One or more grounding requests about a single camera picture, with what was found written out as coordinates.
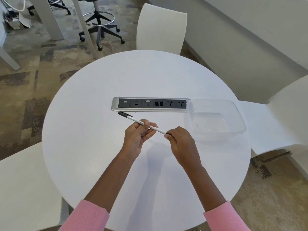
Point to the clear plastic container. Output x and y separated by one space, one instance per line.
211 122

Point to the white pen with black cap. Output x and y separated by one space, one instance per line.
133 119

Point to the person's left forearm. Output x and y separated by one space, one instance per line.
103 190

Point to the silver power socket panel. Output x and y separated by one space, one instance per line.
149 103

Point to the cardboard box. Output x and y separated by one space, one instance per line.
24 21

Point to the thin white desk leg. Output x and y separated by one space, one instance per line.
84 24

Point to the white chair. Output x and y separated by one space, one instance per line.
161 28
24 190
284 117

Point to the person's right forearm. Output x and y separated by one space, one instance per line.
209 190

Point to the person's right hand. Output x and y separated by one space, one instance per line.
184 149

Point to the wide white desk leg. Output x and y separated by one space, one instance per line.
48 19

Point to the black office chair base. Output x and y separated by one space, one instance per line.
69 12

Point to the person's left hand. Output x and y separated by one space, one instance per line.
134 141

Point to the grey desk leg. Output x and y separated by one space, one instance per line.
10 58

